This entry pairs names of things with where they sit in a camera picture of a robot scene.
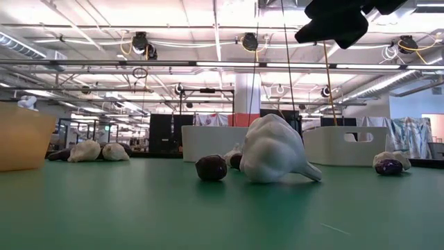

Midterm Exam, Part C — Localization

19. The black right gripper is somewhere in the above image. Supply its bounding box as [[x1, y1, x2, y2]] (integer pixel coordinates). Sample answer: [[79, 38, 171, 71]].
[[294, 0, 409, 49]]

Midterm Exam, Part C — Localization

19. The large white garlic bulb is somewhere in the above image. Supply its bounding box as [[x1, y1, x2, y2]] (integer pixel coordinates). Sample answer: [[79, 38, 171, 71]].
[[239, 113, 323, 184]]

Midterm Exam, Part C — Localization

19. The small dark purple eggplant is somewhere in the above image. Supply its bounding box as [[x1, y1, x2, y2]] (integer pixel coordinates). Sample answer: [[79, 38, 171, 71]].
[[195, 154, 228, 182], [229, 152, 244, 171], [375, 158, 404, 176], [117, 142, 133, 158]]

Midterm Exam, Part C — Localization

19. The long ceiling light strip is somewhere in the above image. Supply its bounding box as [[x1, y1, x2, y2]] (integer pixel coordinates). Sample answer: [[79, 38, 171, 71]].
[[194, 61, 444, 70]]

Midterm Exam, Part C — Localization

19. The white and red pillar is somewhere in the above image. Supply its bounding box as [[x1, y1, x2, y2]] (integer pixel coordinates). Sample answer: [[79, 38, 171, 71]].
[[234, 72, 262, 128]]

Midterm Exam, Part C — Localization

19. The white cutting board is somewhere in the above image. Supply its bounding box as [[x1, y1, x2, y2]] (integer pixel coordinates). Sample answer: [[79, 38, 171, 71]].
[[302, 126, 390, 167]]

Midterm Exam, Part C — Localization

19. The patterned blue white cloth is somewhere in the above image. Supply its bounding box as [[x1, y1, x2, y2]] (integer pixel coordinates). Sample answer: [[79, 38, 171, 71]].
[[357, 115, 434, 159]]

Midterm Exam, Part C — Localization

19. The white hanging cloth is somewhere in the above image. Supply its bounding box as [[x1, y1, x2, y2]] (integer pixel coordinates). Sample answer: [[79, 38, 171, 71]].
[[193, 112, 230, 127]]

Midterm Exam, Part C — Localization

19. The black partition panel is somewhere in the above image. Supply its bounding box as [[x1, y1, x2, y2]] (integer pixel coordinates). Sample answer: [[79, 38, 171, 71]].
[[148, 113, 194, 154]]

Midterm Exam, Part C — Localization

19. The white rounded machine part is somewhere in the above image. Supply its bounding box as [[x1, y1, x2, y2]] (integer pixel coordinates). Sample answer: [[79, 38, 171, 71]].
[[17, 95, 38, 112]]

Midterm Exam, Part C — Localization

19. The tan translucent plastic basket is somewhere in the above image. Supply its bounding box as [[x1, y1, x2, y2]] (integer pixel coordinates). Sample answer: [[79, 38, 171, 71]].
[[0, 101, 58, 173]]

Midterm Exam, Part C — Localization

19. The black hanging cable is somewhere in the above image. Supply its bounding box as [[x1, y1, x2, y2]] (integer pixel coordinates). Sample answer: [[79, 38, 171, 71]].
[[280, 0, 296, 121]]

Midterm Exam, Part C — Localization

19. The orange hanging cable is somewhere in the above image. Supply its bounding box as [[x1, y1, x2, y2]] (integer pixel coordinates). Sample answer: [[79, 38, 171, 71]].
[[323, 42, 338, 127]]

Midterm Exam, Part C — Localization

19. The grey ceiling air duct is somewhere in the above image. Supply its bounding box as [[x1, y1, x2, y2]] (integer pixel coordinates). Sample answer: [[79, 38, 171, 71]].
[[341, 69, 444, 101], [0, 31, 67, 72]]

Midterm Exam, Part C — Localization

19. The black metal gantry frame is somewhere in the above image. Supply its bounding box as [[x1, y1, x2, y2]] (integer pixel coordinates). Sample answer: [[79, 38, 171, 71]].
[[178, 87, 236, 128]]

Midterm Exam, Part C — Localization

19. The white plastic handled basket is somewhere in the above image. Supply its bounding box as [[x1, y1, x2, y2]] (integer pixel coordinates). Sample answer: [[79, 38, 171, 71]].
[[181, 125, 249, 163]]

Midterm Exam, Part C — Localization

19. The black table frame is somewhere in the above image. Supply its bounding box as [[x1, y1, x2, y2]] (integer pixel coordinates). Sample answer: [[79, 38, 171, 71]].
[[44, 149, 444, 170]]

